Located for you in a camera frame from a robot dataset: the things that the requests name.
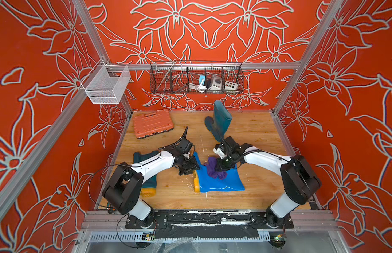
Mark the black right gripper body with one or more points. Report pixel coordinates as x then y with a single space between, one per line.
226 163

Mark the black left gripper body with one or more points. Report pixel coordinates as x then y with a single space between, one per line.
188 165

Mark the purple cloth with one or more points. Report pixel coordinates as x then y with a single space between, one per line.
215 167

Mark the blue rubber boot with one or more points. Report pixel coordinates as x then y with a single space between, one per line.
207 180

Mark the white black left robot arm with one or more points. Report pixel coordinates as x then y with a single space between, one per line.
123 188

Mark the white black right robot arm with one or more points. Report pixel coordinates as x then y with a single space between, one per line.
299 180

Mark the orange plastic tool case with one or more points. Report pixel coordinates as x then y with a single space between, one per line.
146 125

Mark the white dotted box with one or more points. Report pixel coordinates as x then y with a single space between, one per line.
230 87

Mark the white grey round device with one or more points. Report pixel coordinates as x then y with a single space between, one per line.
215 84

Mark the blue white small box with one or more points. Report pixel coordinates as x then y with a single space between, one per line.
201 81

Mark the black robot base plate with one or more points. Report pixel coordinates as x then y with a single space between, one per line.
169 219

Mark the black wire wall basket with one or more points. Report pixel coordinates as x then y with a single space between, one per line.
182 77

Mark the white wire mesh basket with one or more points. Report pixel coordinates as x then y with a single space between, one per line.
103 87

